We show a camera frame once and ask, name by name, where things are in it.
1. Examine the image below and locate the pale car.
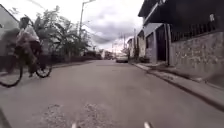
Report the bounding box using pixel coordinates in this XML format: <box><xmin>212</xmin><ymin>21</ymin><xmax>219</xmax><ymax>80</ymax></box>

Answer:
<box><xmin>115</xmin><ymin>53</ymin><xmax>130</xmax><ymax>64</ymax></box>

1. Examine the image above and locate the grey asphalt road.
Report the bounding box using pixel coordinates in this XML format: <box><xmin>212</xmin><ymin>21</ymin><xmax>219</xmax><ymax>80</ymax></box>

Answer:
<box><xmin>0</xmin><ymin>59</ymin><xmax>224</xmax><ymax>128</ymax></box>

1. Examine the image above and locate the dark house with doorway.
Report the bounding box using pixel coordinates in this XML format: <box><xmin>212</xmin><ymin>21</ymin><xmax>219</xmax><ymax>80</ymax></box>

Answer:
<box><xmin>137</xmin><ymin>0</ymin><xmax>224</xmax><ymax>66</ymax></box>

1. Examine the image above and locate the street lamp pole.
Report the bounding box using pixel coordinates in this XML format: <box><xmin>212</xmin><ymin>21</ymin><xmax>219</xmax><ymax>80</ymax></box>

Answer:
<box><xmin>78</xmin><ymin>0</ymin><xmax>97</xmax><ymax>38</ymax></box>

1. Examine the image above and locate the row of bushy trees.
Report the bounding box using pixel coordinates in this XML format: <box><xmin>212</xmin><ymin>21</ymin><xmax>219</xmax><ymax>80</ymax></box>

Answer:
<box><xmin>30</xmin><ymin>5</ymin><xmax>93</xmax><ymax>63</ymax></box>

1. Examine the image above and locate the pale concrete pavement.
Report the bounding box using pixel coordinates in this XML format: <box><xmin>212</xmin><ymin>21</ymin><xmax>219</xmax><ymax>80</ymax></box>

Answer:
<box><xmin>131</xmin><ymin>61</ymin><xmax>224</xmax><ymax>111</ymax></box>

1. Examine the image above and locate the person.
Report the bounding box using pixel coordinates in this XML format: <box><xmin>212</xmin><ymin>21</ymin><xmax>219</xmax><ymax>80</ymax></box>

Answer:
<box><xmin>14</xmin><ymin>16</ymin><xmax>44</xmax><ymax>78</ymax></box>

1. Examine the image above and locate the bicycle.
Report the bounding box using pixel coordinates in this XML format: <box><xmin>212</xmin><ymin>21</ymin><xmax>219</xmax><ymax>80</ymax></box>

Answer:
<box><xmin>0</xmin><ymin>46</ymin><xmax>53</xmax><ymax>89</ymax></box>

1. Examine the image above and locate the white gabled building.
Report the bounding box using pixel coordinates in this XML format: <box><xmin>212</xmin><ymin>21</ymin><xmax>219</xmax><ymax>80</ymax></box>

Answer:
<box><xmin>0</xmin><ymin>3</ymin><xmax>21</xmax><ymax>58</ymax></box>

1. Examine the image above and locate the stone wall with railing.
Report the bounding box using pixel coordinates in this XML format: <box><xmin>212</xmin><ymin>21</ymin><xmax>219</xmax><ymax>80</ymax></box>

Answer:
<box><xmin>168</xmin><ymin>19</ymin><xmax>224</xmax><ymax>88</ymax></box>

